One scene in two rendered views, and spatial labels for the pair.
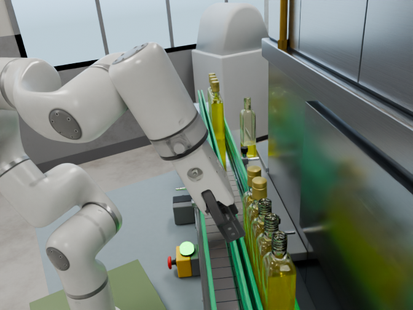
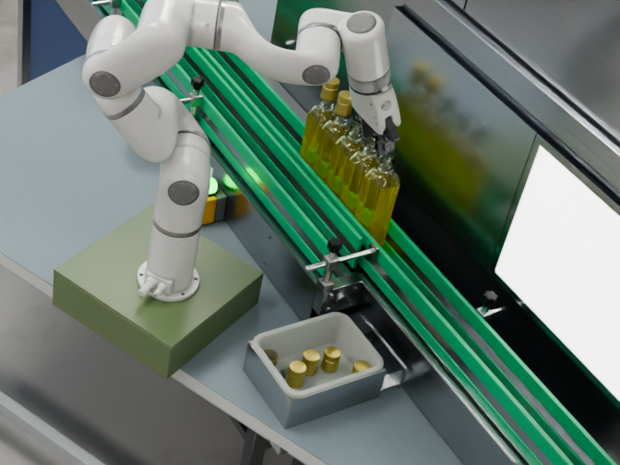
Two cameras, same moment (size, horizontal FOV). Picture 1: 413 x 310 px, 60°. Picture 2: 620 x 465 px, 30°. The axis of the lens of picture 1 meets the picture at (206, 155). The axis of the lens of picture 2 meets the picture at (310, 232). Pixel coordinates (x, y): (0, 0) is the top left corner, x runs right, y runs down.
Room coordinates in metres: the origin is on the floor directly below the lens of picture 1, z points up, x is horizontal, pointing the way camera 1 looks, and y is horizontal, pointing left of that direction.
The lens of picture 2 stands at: (-0.96, 1.10, 2.42)
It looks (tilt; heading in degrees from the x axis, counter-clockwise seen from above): 39 degrees down; 324
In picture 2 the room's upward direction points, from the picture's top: 12 degrees clockwise
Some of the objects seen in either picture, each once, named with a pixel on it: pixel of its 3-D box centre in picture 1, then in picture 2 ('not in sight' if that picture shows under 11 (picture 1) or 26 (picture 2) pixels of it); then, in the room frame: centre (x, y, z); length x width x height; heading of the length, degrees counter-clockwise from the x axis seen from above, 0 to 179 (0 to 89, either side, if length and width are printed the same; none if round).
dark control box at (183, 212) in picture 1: (184, 209); not in sight; (1.15, 0.10, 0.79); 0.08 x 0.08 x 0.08; 3
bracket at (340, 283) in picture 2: not in sight; (338, 294); (0.44, -0.02, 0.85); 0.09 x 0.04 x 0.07; 93
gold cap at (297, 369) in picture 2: not in sight; (296, 374); (0.32, 0.13, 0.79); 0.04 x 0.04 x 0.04
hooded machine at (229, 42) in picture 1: (236, 74); not in sight; (3.69, -0.37, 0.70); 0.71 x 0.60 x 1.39; 118
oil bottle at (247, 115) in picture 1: (247, 127); not in sight; (1.40, -0.18, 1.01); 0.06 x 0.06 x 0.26; 11
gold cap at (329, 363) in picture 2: not in sight; (330, 359); (0.33, 0.05, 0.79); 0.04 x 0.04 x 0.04
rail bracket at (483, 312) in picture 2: not in sight; (489, 316); (0.21, -0.21, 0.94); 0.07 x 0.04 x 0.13; 93
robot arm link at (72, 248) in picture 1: (82, 251); (183, 186); (0.61, 0.28, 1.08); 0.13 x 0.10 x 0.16; 154
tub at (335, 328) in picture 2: not in sight; (315, 366); (0.32, 0.09, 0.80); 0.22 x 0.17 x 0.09; 93
